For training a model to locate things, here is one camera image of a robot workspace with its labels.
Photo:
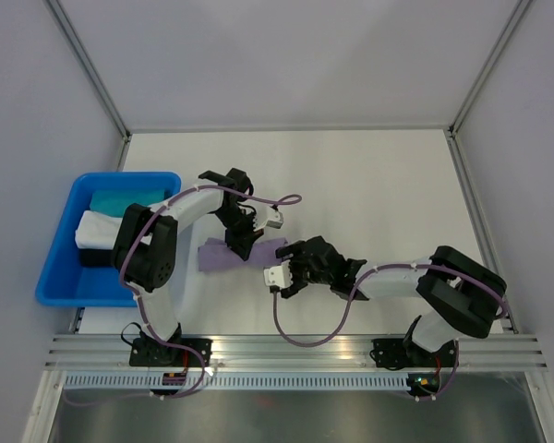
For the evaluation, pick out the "slotted white cable duct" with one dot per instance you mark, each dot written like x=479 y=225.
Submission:
x=397 y=381

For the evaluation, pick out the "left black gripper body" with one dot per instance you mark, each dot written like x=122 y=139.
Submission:
x=239 y=228

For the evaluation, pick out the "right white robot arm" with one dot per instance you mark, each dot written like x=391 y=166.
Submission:
x=464 y=297

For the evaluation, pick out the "right aluminium frame post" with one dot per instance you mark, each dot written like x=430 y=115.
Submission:
x=507 y=33

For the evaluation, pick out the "black rolled t-shirt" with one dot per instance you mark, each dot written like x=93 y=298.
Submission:
x=95 y=258

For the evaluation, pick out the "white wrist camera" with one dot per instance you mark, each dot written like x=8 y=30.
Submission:
x=268 y=217
x=279 y=276

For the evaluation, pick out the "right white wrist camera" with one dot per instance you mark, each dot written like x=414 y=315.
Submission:
x=279 y=276

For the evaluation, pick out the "blue plastic bin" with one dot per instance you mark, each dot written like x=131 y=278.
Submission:
x=64 y=282

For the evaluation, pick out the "left aluminium frame post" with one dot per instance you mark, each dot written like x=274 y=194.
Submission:
x=88 y=68

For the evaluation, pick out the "aluminium frame post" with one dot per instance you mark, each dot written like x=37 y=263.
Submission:
x=88 y=68
x=507 y=33

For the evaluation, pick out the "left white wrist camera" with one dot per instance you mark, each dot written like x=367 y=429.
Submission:
x=268 y=217

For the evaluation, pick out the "white rolled t-shirt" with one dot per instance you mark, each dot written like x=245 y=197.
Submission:
x=97 y=231

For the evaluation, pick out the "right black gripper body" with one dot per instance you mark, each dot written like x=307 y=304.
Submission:
x=301 y=271

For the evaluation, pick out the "teal rolled t-shirt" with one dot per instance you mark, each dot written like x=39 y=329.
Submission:
x=114 y=202

